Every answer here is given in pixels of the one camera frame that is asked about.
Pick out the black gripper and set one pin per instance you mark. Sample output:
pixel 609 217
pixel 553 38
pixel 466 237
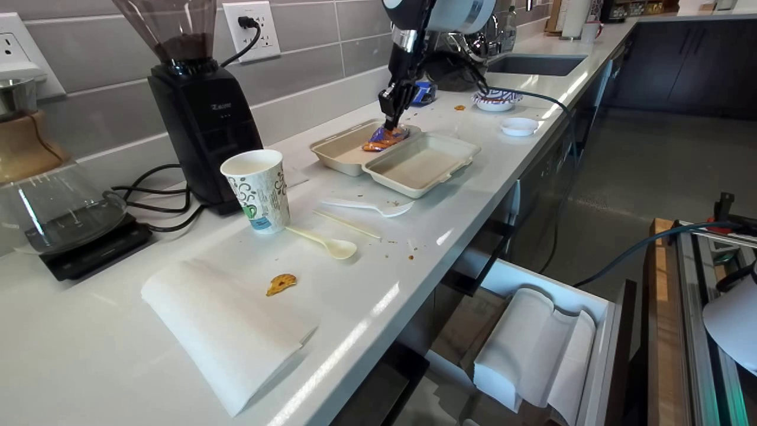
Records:
pixel 394 100

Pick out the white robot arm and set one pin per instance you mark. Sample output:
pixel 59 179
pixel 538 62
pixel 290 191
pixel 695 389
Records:
pixel 411 22

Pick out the blue orange snack pack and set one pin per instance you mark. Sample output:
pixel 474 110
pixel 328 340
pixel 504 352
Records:
pixel 384 138

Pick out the white clamshell takeout box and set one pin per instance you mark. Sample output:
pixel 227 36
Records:
pixel 411 167

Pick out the blue patterned paper plate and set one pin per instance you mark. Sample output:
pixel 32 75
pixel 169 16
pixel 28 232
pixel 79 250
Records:
pixel 497 100

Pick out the patterned paper cup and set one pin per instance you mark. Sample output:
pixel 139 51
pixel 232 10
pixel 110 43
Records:
pixel 258 186

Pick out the white plastic spoon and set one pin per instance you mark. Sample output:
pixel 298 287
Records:
pixel 338 250

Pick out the black coffee grinder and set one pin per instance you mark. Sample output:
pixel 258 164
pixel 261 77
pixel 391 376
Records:
pixel 200 100

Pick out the orange crumb chip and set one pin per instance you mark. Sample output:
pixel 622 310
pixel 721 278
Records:
pixel 279 283

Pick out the white paper roll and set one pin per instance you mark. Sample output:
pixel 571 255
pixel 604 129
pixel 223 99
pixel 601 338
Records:
pixel 538 353

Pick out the open white drawer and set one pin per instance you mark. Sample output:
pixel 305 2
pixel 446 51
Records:
pixel 453 328

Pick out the glass coffee carafe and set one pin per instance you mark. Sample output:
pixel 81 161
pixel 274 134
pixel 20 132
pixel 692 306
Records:
pixel 45 194

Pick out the black digital scale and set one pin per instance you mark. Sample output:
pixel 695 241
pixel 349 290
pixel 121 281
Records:
pixel 102 252

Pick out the white wall power outlet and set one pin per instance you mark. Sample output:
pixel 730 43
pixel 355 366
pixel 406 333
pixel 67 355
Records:
pixel 252 29

